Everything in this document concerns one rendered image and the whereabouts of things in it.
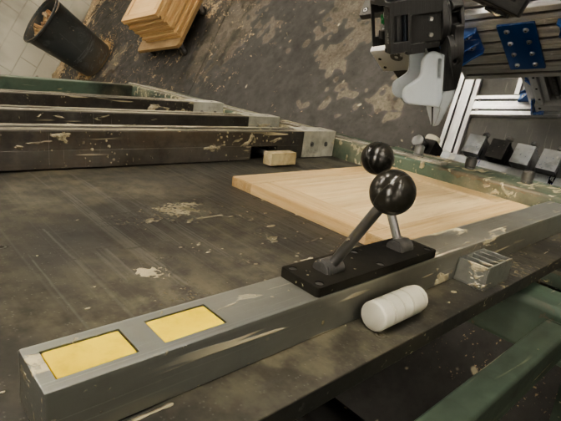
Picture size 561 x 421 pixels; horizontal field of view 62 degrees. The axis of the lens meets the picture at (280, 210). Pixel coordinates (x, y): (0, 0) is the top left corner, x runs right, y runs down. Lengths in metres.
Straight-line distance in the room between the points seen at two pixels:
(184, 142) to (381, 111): 1.66
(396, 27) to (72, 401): 0.45
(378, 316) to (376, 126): 2.09
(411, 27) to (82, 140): 0.61
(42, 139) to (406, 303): 0.66
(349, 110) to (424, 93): 2.08
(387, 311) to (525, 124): 1.60
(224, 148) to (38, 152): 0.39
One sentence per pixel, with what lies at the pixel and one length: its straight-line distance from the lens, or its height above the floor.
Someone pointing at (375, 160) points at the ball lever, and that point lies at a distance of 0.53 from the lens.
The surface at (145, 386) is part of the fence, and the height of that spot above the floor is 1.65.
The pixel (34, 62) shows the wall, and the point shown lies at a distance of 6.17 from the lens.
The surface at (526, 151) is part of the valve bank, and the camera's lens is 1.29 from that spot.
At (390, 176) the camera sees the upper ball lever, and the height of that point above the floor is 1.56.
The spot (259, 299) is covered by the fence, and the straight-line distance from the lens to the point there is 0.40.
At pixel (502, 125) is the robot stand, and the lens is 2.01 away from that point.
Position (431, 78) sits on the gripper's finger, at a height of 1.44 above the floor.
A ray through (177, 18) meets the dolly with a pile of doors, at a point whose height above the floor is 0.23.
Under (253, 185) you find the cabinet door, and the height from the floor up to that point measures 1.31.
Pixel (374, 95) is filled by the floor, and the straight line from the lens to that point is 2.63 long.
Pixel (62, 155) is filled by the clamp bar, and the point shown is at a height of 1.52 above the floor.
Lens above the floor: 1.87
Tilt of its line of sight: 47 degrees down
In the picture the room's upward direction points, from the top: 55 degrees counter-clockwise
